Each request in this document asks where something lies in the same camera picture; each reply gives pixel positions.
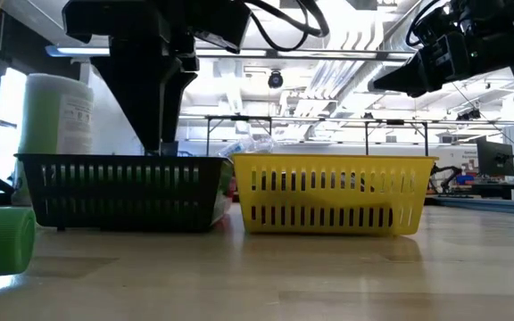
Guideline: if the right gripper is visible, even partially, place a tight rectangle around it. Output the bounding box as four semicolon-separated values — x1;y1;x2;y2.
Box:
371;0;514;99

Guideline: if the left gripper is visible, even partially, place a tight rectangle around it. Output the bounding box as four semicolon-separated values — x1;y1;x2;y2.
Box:
62;0;253;156

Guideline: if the blue white toothbrush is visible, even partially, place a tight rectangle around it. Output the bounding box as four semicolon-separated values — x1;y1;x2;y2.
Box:
216;133;279;159

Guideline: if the green travel bottle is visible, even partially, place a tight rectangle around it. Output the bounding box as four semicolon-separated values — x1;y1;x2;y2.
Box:
0;206;38;280

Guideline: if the black plastic basket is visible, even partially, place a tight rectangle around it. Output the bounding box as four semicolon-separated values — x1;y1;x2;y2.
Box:
14;152;235;233

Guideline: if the black computer monitor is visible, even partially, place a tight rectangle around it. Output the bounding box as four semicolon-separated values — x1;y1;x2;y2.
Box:
477;136;514;178

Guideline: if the white and green cup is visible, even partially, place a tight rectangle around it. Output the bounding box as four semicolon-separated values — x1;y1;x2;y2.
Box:
15;73;96;206

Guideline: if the black ceiling spotlight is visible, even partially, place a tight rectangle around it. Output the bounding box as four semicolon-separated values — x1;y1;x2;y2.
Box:
267;70;285;89

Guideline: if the black work desk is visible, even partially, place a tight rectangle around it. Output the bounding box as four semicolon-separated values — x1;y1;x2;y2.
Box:
430;180;514;202

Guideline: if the yellow plastic basket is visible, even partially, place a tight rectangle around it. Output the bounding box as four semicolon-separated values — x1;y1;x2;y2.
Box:
231;152;440;237

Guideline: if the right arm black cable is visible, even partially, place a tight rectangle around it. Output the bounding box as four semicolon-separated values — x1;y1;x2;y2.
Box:
405;0;446;48

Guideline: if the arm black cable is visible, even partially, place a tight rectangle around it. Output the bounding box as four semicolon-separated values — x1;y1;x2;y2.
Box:
242;0;330;53
405;0;446;48

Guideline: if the black overhead rig frame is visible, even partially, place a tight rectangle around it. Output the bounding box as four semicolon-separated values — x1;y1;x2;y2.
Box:
205;114;430;157

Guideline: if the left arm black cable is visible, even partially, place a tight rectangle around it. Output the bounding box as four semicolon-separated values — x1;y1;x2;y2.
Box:
242;0;330;53

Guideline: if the black aluminium table frame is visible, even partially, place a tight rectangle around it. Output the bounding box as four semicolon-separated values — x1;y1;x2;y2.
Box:
424;194;514;218

